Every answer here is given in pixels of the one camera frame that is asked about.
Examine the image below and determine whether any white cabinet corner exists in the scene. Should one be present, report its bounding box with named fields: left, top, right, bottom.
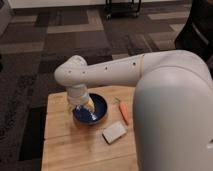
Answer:
left=0, top=0, right=14, bottom=36

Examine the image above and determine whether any black office chair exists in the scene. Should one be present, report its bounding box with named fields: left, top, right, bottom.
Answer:
left=174, top=0, right=213, bottom=64

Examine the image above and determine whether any white rectangular sponge block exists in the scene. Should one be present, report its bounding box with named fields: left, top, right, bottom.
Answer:
left=102, top=121, right=127, bottom=144

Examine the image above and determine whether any dark blue ceramic bowl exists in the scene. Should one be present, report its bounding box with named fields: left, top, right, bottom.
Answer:
left=73, top=93, right=108, bottom=125

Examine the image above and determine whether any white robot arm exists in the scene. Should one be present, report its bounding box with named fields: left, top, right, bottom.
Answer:
left=54, top=50, right=213, bottom=171

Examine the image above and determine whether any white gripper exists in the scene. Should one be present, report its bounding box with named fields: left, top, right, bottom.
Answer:
left=67, top=84, right=95, bottom=114

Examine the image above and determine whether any orange carrot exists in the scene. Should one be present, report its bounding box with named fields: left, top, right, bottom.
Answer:
left=115, top=98, right=130, bottom=125

